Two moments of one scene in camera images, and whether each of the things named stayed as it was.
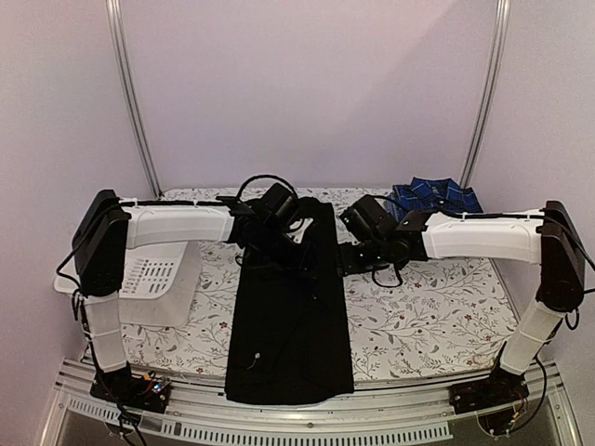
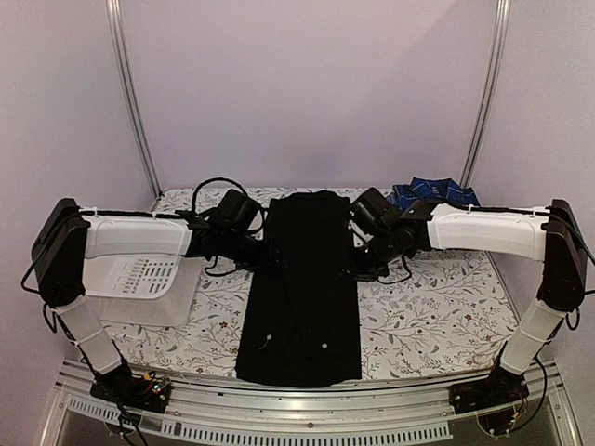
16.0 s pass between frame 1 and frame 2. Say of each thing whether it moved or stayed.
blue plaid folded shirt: stayed
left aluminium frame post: stayed
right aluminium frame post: stayed
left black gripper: moved
